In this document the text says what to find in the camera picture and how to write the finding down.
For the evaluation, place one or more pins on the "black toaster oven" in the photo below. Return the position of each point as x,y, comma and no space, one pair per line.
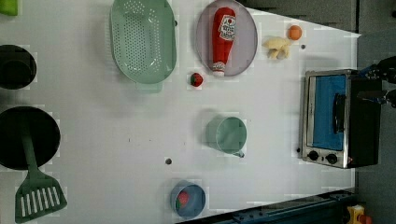
339,128

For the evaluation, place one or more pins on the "green metal mug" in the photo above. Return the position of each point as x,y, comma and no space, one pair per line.
227,135

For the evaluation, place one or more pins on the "grey round plate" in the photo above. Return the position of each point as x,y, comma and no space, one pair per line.
245,43

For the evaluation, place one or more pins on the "blue bowl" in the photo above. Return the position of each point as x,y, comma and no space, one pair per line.
196,202

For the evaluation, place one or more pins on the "toy strawberry in bowl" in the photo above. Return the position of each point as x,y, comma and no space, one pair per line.
182,199

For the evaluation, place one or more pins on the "red plush ketchup bottle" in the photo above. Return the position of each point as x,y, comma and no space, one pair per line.
223,33

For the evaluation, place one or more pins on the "green plastic colander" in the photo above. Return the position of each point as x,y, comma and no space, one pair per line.
143,41

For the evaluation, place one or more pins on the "peeled toy banana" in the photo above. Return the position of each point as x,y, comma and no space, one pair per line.
278,46

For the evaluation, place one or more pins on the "orange toy fruit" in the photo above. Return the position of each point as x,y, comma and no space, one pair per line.
295,32

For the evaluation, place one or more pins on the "black frying pan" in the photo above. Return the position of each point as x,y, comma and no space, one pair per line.
46,136

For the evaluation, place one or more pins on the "green plastic spatula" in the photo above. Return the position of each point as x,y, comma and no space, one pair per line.
39,194

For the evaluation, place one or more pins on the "black pot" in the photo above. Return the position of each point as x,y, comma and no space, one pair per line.
17,67

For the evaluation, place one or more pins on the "yellow red toy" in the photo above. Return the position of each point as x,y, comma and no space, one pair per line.
358,216

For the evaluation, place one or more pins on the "lime green block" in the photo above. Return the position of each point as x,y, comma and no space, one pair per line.
9,7

